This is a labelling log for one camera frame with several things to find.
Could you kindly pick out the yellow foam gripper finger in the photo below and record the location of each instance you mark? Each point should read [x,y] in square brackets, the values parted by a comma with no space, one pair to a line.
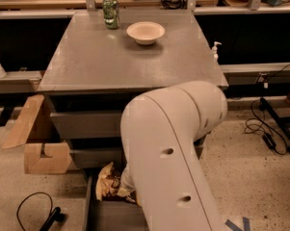
[127,189]

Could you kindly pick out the brown chip bag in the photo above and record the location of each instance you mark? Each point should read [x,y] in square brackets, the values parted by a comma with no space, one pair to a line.
[107,185]

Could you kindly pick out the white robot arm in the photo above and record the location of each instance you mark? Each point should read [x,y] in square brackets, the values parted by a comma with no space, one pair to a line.
[158,130]

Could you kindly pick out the grey bottom drawer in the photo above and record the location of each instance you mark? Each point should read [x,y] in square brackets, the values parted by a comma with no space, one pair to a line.
[109,215]

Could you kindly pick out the grey top drawer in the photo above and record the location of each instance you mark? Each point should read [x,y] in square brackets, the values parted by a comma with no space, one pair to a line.
[87,125]

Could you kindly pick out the grey drawer cabinet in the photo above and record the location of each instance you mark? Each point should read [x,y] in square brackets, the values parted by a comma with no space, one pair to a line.
[97,69]

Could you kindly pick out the cardboard box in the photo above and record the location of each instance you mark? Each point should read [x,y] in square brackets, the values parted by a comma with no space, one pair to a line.
[44,152]

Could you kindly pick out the white paper bowl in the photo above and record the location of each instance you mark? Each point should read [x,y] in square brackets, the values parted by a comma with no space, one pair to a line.
[145,32]

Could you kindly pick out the white pump bottle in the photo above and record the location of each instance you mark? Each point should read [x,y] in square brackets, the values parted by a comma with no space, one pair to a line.
[216,44]

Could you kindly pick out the green soda can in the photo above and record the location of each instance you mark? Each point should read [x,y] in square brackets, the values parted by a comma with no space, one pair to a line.
[111,13]

